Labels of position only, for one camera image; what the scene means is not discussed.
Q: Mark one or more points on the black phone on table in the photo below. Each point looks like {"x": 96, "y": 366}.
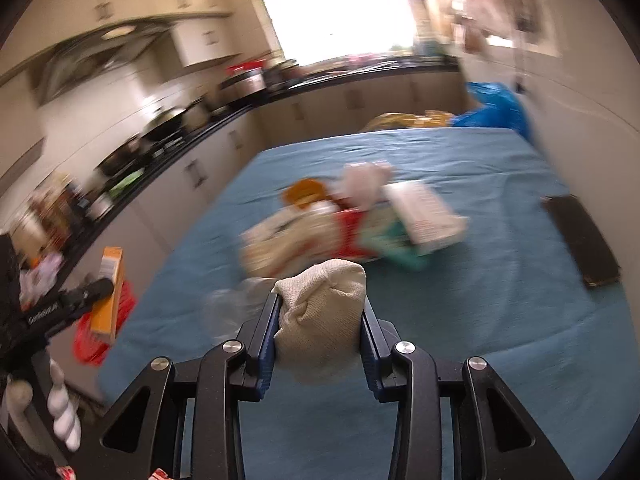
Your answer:
{"x": 594, "y": 258}

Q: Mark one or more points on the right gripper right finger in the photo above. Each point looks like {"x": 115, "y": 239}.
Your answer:
{"x": 462, "y": 407}

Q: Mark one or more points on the silver rice cooker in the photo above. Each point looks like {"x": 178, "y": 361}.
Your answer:
{"x": 241, "y": 84}

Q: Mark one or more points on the clear plastic bag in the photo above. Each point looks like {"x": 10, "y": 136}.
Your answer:
{"x": 224, "y": 311}

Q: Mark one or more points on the blue plastic bag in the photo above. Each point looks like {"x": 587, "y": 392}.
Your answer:
{"x": 499, "y": 108}

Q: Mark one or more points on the beige cloth ball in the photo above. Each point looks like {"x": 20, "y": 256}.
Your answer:
{"x": 319, "y": 322}

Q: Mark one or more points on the red torn snack carton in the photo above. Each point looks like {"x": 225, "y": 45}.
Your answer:
{"x": 355, "y": 230}

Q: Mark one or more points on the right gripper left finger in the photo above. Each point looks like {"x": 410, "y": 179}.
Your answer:
{"x": 143, "y": 429}

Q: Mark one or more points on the red plastic mesh basket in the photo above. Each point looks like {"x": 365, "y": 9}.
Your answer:
{"x": 91, "y": 345}

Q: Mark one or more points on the yellow square paper cup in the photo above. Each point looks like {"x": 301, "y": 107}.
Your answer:
{"x": 305, "y": 192}

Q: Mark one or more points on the blue table cloth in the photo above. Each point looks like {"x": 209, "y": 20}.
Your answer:
{"x": 509, "y": 292}

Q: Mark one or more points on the white gloved left hand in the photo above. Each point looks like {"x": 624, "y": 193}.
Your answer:
{"x": 41, "y": 409}

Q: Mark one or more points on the orange barcode carton box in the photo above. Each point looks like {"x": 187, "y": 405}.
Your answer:
{"x": 103, "y": 317}

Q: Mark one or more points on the green cloth on counter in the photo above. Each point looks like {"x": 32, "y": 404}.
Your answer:
{"x": 117, "y": 189}

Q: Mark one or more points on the beige paper pouch red sticker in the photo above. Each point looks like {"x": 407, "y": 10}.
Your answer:
{"x": 291, "y": 240}

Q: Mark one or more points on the dark frying pan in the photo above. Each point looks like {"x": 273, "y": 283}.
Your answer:
{"x": 120, "y": 159}

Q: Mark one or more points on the black wok with handle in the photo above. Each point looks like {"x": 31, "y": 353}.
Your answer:
{"x": 164, "y": 124}

